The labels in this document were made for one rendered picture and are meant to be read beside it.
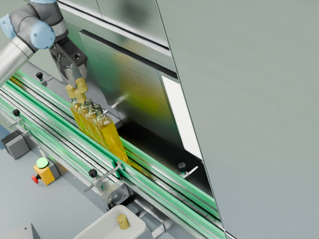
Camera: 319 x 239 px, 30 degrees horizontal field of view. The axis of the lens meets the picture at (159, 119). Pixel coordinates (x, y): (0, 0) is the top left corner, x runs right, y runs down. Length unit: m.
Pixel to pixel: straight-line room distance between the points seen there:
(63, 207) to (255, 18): 1.74
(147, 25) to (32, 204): 0.98
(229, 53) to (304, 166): 0.18
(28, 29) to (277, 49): 1.18
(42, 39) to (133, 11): 0.29
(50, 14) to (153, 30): 0.36
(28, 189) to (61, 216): 0.25
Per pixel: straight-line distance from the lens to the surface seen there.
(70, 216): 2.31
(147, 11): 1.75
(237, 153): 0.94
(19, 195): 2.51
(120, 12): 1.89
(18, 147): 2.68
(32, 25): 1.80
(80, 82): 2.07
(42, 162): 2.44
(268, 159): 0.88
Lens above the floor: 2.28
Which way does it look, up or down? 36 degrees down
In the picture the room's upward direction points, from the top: 19 degrees counter-clockwise
